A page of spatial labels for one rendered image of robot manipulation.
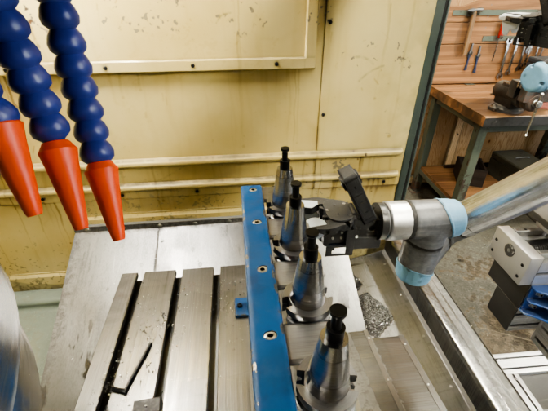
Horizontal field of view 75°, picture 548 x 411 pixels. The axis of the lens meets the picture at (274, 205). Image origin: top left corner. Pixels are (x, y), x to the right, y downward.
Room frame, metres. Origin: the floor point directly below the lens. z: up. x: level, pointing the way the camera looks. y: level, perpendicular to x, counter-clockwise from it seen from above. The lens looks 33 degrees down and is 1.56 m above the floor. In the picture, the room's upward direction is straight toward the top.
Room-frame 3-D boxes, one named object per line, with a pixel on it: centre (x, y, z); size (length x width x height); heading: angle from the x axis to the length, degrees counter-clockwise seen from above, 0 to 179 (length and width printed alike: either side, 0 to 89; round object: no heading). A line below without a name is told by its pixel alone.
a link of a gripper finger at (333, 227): (0.51, -0.09, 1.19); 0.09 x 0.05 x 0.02; 112
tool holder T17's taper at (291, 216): (0.42, -0.03, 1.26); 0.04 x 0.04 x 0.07
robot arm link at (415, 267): (0.58, -0.31, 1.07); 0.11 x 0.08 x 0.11; 137
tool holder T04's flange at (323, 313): (0.31, -0.04, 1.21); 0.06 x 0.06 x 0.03
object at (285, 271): (0.37, -0.04, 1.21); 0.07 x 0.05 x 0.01; 96
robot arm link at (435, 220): (0.56, -0.30, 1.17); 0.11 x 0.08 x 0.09; 96
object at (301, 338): (0.26, -0.05, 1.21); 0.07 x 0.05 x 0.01; 96
